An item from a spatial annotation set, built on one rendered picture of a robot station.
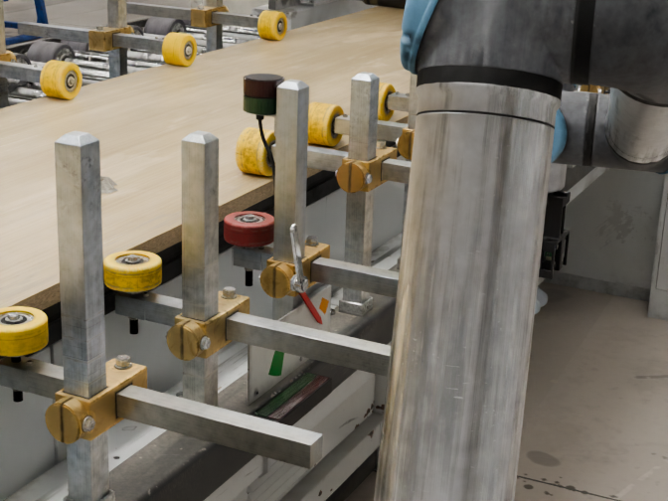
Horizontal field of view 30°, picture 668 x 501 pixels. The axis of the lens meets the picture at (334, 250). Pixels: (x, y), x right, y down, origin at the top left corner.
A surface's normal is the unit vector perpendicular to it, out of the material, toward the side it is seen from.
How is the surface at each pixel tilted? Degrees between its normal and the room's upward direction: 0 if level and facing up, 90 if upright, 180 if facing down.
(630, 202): 90
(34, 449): 90
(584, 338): 0
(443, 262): 70
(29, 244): 0
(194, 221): 90
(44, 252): 0
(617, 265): 90
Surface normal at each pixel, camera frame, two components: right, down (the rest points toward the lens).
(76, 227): -0.44, 0.28
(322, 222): 0.90, 0.17
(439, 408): -0.29, -0.04
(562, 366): 0.04, -0.94
